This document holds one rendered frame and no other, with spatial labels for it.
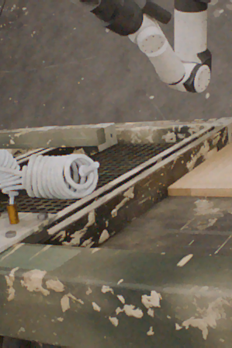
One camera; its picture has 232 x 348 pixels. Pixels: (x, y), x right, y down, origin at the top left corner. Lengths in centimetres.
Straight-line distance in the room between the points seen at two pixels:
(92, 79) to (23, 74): 52
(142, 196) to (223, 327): 63
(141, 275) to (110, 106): 257
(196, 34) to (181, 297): 110
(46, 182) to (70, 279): 18
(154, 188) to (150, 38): 38
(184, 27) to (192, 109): 138
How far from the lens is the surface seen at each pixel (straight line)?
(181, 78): 165
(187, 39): 165
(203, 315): 65
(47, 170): 85
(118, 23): 141
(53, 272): 74
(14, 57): 382
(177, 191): 133
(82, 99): 335
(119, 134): 202
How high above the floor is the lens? 253
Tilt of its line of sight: 56 degrees down
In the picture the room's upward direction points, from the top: 58 degrees counter-clockwise
